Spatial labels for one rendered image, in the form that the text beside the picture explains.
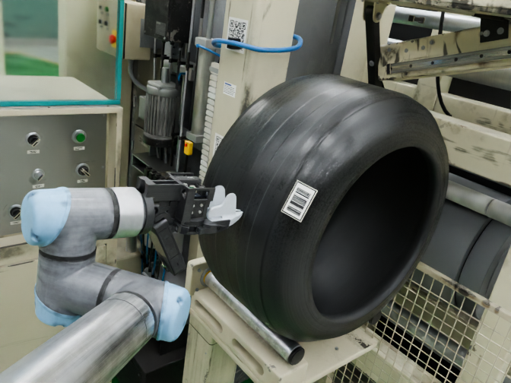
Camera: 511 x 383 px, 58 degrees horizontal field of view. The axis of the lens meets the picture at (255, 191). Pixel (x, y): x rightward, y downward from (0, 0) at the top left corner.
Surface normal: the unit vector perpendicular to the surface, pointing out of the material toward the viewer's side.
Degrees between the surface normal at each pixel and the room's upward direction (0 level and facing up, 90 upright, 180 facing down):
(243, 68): 90
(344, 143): 54
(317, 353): 0
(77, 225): 84
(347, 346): 0
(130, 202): 44
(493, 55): 90
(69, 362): 30
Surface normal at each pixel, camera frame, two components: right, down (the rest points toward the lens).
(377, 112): 0.36, -0.36
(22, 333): 0.62, 0.38
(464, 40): -0.77, 0.14
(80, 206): 0.63, -0.28
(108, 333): 0.68, -0.68
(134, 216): 0.67, 0.12
